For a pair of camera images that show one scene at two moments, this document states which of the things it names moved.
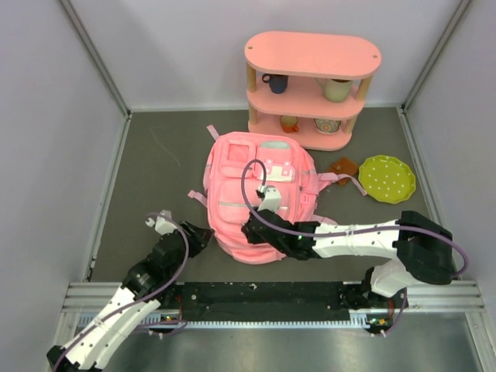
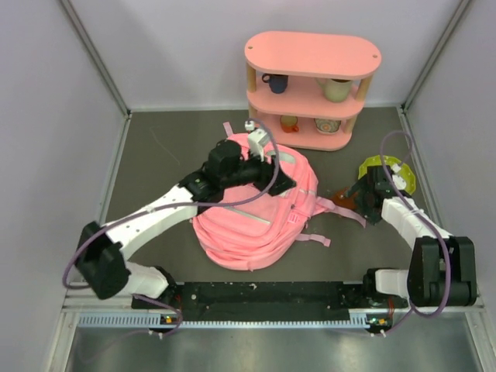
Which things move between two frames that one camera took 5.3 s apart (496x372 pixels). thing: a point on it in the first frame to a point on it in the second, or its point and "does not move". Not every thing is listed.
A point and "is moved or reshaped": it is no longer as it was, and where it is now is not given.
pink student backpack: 249,172 is moved or reshaped
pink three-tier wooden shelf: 309,86 does not move
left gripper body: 175,265 to 252,171
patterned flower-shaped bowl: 327,126 does not move
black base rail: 275,301 does not move
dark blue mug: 278,83 does not move
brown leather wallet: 344,166 to 341,199
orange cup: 289,123 does not move
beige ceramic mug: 335,90 does not move
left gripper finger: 198,237 to 281,184
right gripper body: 255,237 to 370,214
